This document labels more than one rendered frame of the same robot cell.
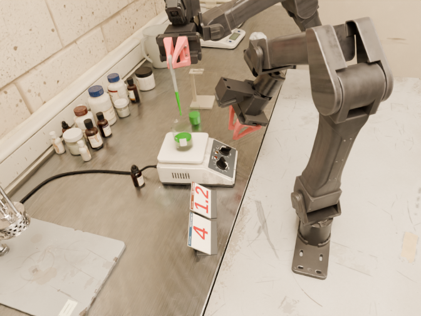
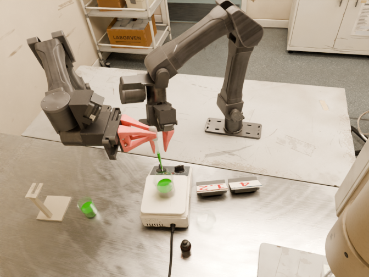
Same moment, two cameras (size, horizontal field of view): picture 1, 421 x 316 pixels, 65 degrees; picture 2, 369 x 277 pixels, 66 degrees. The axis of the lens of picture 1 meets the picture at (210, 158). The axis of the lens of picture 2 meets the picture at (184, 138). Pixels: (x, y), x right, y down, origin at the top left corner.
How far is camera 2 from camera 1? 0.82 m
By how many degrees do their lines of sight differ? 62
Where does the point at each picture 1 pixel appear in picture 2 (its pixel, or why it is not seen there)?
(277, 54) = (182, 57)
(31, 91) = not seen: outside the picture
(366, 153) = not seen: hidden behind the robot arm
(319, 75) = (249, 28)
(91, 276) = (299, 261)
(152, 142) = (118, 253)
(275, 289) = (273, 147)
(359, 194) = (197, 106)
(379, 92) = not seen: hidden behind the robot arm
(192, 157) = (182, 183)
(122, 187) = (192, 269)
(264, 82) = (164, 91)
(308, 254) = (248, 130)
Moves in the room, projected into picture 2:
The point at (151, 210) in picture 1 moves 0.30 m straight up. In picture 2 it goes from (220, 230) to (222, 166)
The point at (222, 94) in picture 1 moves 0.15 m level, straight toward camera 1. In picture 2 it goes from (173, 117) to (232, 110)
